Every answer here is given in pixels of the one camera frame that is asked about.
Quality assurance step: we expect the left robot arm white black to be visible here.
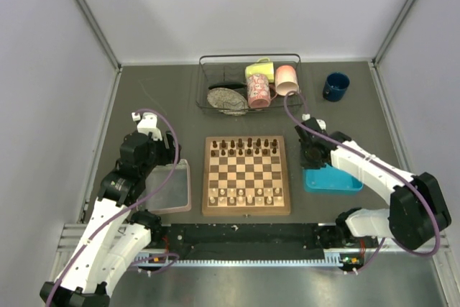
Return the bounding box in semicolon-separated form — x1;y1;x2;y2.
40;128;180;306

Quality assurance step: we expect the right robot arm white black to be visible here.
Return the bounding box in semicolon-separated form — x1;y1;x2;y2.
295;114;451;251

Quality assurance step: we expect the wooden chess board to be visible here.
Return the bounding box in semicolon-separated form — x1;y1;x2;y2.
202;136;291;216

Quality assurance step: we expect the blue plastic tray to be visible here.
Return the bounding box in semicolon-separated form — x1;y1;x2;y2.
303;165;364;195

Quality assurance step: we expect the metal tray pink rim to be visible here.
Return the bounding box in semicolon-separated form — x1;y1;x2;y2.
137;159;191;215

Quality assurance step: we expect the dark blue mug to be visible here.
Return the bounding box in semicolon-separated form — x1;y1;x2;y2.
323;72;350;102

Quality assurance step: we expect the pink white mug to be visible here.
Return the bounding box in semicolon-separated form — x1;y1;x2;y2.
275;65;299;96

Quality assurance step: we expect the speckled ceramic plate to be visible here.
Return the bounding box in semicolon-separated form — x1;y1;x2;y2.
207;88;248;116

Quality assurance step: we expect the pink patterned mug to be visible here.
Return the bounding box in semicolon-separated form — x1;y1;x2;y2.
247;74;277;109

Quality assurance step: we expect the yellow mug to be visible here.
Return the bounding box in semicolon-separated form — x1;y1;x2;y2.
245;57;275;83

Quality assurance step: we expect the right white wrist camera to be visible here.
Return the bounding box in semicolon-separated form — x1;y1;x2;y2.
302;114;326;131

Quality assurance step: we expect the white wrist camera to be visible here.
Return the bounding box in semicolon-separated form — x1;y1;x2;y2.
132;111;162;141
302;114;326;131

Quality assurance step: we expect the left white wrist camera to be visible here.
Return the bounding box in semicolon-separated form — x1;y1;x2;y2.
132;111;162;141

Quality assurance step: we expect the black wire dish rack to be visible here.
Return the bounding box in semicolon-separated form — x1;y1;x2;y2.
195;53;303;116

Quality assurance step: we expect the aluminium front rail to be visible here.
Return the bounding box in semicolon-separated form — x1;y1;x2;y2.
57;223;451;268

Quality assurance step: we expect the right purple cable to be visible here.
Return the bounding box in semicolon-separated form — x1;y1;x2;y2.
283;91;442;275

